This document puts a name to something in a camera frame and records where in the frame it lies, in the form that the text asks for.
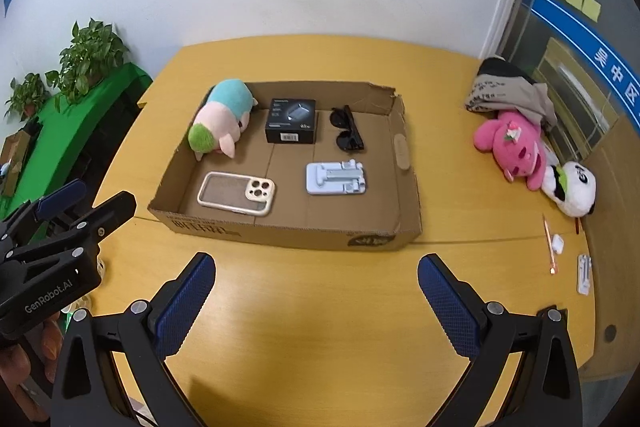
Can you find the black sunglasses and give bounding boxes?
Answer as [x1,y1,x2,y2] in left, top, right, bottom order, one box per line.
[330,105,366,152]

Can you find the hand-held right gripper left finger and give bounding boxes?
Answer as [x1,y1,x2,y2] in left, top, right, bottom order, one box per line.
[51,252,217,427]

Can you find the rose gold pen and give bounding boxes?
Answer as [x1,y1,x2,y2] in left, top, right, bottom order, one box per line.
[542,214,558,275]

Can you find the white plastic clip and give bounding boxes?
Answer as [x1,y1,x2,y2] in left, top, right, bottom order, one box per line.
[577,254,593,297]

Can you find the white folding phone stand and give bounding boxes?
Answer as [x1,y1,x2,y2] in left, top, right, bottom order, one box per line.
[305,160,370,196]

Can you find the beige printed cloth bag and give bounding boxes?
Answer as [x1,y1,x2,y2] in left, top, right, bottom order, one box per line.
[462,56,558,128]

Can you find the blue door band sign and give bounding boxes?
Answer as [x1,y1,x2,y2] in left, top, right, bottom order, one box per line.
[527,0,640,128]

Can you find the brown paper box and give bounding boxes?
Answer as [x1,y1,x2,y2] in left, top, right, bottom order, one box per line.
[0,129,38,198]

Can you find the green cloth covered table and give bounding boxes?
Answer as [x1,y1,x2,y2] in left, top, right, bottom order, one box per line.
[0,62,153,218]

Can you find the small potted green plant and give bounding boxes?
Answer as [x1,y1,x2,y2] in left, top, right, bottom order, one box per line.
[5,73,51,122]

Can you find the pink plush toy green hair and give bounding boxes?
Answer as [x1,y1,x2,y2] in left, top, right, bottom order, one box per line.
[187,79,259,162]

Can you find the black charger package box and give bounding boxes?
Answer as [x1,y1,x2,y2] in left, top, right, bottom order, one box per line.
[264,98,318,144]

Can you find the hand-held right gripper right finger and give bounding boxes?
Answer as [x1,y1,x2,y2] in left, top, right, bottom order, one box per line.
[416,253,583,427]

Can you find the panda plush toy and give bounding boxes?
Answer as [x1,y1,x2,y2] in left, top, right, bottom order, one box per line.
[542,161,598,219]

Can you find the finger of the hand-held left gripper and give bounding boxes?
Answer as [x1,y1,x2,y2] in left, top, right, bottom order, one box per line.
[10,191,137,265]
[0,179,87,253]

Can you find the person's left hand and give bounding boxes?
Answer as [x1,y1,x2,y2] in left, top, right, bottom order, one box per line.
[0,309,66,408]

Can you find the beige clear phone case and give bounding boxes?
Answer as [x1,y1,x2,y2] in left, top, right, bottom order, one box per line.
[197,171,277,217]

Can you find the brown cardboard box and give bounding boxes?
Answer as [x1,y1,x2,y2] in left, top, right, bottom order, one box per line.
[147,79,423,253]

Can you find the large potted green plant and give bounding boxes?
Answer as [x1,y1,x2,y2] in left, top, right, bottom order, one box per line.
[46,19,131,112]

